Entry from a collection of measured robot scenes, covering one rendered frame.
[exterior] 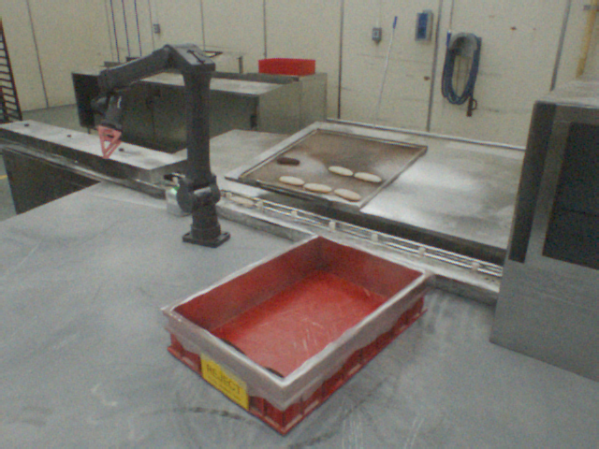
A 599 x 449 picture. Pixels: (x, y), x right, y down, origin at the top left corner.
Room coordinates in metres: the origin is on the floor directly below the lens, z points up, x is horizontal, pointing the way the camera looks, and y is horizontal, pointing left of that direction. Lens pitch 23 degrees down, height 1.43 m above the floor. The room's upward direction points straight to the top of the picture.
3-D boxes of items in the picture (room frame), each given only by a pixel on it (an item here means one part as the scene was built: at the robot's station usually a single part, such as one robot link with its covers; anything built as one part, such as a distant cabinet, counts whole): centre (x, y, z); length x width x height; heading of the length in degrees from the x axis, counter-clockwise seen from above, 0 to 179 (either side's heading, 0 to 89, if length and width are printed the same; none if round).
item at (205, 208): (1.30, 0.29, 0.94); 0.09 x 0.05 x 0.10; 48
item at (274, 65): (5.28, 0.12, 0.93); 0.51 x 0.36 x 0.13; 57
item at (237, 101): (5.56, 1.16, 0.51); 3.00 x 1.26 x 1.03; 53
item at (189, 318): (0.84, -0.02, 0.88); 0.49 x 0.34 x 0.10; 138
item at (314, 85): (5.28, 0.12, 0.44); 0.70 x 0.55 x 0.87; 53
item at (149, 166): (2.11, 0.98, 0.89); 1.25 x 0.18 x 0.09; 53
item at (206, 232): (1.29, 0.27, 0.86); 0.12 x 0.09 x 0.08; 66
